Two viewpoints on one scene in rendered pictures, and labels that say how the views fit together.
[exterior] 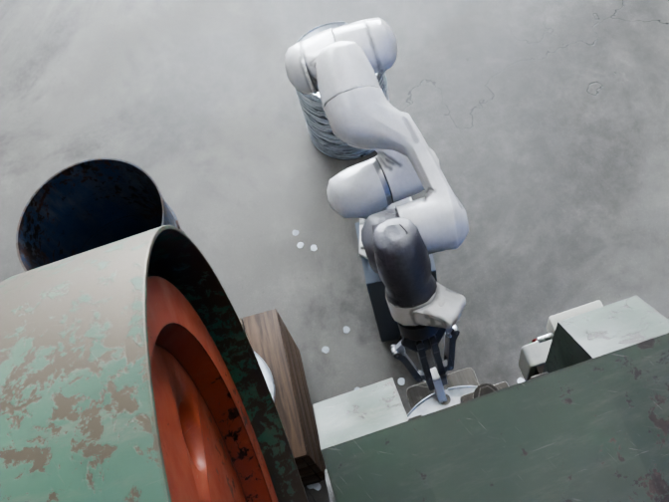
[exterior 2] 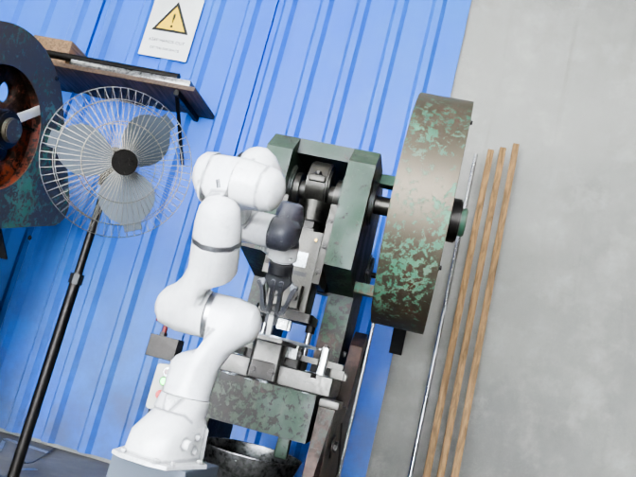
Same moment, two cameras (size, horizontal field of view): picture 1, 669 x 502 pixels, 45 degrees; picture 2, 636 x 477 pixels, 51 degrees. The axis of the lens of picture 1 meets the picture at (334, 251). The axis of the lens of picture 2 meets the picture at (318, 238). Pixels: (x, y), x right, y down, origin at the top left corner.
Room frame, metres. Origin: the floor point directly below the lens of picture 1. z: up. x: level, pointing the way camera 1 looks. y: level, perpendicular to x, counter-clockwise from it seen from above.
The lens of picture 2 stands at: (2.43, 0.34, 0.72)
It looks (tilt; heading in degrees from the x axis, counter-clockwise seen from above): 11 degrees up; 190
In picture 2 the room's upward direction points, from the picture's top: 14 degrees clockwise
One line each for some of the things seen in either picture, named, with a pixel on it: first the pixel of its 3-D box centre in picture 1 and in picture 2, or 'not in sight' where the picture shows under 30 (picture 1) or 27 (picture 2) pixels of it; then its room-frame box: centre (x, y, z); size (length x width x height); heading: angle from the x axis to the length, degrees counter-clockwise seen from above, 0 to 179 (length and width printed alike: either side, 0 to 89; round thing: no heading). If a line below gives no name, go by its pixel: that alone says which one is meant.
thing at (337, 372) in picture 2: not in sight; (326, 360); (0.14, 0.05, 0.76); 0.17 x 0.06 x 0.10; 91
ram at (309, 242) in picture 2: not in sight; (296, 268); (0.19, -0.12, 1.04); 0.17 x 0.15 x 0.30; 1
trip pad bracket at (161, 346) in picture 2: not in sight; (160, 363); (0.38, -0.43, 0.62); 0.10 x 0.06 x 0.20; 91
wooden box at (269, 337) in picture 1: (236, 413); not in sight; (0.70, 0.40, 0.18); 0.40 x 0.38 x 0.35; 177
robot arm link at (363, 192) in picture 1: (370, 201); (215, 346); (0.90, -0.11, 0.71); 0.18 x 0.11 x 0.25; 94
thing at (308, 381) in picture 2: not in sight; (273, 372); (0.15, -0.12, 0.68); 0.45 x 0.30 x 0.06; 91
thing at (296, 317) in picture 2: not in sight; (286, 319); (0.14, -0.12, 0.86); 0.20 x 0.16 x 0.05; 91
